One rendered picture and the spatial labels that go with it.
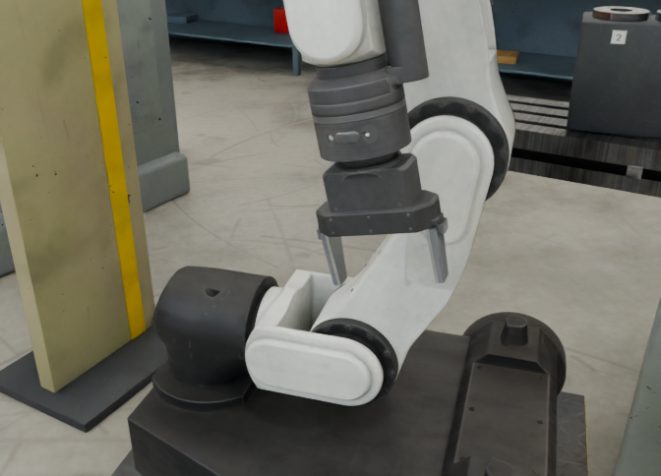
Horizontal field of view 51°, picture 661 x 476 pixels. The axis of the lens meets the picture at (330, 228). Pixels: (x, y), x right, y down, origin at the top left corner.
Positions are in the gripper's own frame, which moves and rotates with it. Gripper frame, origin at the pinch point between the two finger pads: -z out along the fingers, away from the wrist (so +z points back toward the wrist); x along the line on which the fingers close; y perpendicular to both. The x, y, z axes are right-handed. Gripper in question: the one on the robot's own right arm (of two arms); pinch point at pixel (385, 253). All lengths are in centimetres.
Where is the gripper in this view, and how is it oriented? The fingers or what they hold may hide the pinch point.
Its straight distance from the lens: 70.2
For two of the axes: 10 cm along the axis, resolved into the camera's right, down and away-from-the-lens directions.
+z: -1.9, -9.3, -3.3
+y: 3.4, -3.7, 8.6
